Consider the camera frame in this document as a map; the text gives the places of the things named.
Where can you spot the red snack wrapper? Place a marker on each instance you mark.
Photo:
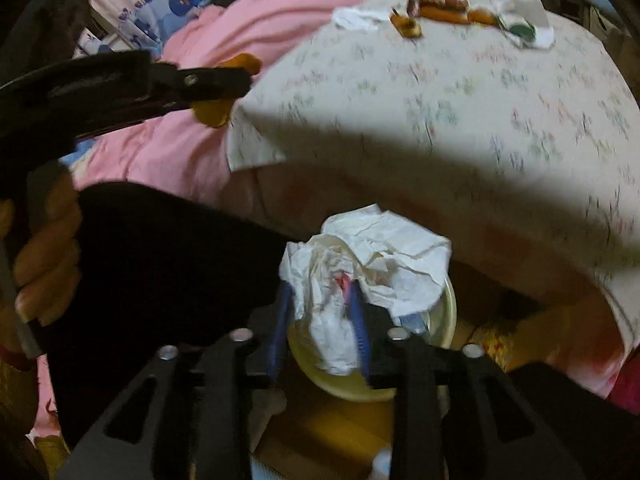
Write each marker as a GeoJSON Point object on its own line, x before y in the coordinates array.
{"type": "Point", "coordinates": [451, 5]}

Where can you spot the pink duvet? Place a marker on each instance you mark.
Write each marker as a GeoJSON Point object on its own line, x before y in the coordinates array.
{"type": "Point", "coordinates": [159, 265]}

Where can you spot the red shopping bag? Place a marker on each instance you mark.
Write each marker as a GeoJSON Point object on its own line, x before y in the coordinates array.
{"type": "Point", "coordinates": [626, 391]}

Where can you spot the white paper wrapper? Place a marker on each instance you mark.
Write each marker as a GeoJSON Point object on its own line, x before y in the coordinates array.
{"type": "Point", "coordinates": [399, 265]}

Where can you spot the person's left hand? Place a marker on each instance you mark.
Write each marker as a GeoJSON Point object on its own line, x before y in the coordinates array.
{"type": "Point", "coordinates": [45, 270]}

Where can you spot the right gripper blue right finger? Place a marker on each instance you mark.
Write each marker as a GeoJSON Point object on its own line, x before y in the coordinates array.
{"type": "Point", "coordinates": [357, 316]}

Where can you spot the floral tablecloth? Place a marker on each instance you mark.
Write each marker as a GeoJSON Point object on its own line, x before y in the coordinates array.
{"type": "Point", "coordinates": [542, 144]}

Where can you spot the yellow trash bin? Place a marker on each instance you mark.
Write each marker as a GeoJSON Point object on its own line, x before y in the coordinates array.
{"type": "Point", "coordinates": [371, 331]}

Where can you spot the large white paper towel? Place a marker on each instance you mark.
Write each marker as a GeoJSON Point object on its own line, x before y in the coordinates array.
{"type": "Point", "coordinates": [510, 12]}

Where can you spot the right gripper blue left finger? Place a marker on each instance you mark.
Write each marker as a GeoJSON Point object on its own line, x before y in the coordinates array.
{"type": "Point", "coordinates": [278, 336]}

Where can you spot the white tissue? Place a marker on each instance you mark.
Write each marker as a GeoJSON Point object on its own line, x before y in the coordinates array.
{"type": "Point", "coordinates": [359, 20]}

